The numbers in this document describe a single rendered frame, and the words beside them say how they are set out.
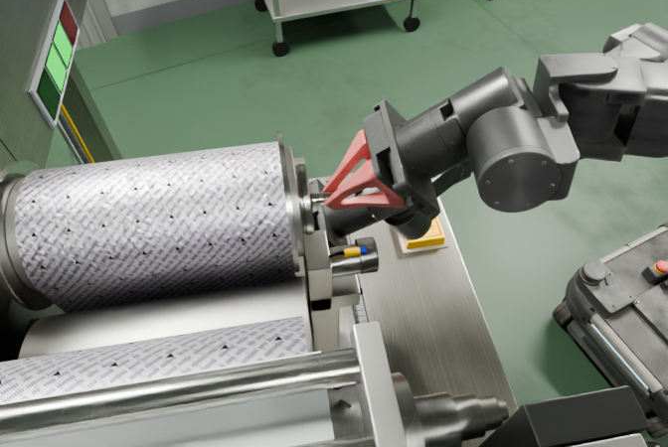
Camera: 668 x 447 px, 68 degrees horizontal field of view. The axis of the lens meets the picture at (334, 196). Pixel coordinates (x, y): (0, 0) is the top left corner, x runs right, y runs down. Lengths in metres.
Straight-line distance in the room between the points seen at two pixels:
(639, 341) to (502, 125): 1.44
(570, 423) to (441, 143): 0.25
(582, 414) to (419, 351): 0.59
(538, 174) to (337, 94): 2.21
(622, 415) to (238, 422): 0.16
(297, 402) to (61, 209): 0.33
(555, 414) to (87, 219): 0.39
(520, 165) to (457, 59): 2.50
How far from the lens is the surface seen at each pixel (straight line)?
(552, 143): 0.39
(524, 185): 0.38
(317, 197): 0.49
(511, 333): 1.90
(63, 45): 0.93
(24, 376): 0.32
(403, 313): 0.85
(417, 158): 0.44
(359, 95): 2.55
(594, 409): 0.25
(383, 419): 0.21
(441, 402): 0.33
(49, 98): 0.84
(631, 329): 1.78
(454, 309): 0.86
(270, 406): 0.23
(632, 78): 0.45
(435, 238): 0.90
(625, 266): 1.89
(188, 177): 0.47
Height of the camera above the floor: 1.66
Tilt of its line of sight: 52 degrees down
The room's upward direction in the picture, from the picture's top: straight up
